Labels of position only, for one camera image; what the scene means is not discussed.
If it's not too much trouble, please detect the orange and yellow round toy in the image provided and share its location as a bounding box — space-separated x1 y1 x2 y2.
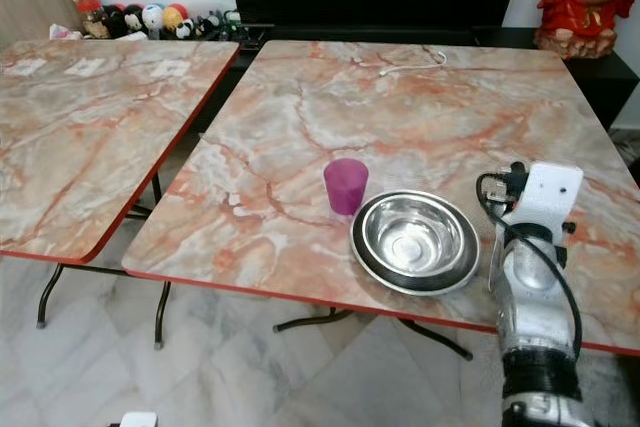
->
163 3 190 32

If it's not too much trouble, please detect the white robot body part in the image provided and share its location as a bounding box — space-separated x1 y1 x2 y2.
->
120 412 159 427

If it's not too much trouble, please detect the thin white cable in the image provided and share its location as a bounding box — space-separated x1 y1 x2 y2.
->
379 48 449 77

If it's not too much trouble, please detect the stainless steel bowl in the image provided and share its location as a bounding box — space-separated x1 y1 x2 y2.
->
349 190 482 298

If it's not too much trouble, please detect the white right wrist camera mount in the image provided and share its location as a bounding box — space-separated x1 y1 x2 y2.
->
508 161 586 244

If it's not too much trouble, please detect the crumpled white pink wrapper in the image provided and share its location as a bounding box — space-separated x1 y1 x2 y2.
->
49 23 84 42

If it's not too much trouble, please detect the small dark figurine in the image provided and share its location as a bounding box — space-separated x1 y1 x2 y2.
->
195 12 222 40

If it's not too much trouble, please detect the stainless steel spoon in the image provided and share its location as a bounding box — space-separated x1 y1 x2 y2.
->
486 239 499 294

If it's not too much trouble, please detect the white and blue round toy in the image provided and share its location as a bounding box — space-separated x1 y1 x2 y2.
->
141 3 166 36

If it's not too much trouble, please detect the small red figurine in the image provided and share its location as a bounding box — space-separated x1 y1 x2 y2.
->
74 0 106 40

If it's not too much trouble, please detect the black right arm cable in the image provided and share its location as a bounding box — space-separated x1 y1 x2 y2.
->
476 171 585 360

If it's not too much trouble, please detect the green and white toy robot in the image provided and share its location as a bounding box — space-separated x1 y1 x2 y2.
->
221 9 246 41

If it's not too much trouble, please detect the purple plastic cup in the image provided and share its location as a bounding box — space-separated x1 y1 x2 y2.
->
323 158 371 218

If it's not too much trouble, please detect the black and white panda toy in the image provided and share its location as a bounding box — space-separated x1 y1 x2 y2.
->
123 4 146 36

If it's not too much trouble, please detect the black metal table leg frame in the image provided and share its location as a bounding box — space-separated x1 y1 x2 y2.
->
36 173 173 351
273 308 474 362

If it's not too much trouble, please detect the black plush toy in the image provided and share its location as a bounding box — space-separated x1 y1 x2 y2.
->
103 4 128 40

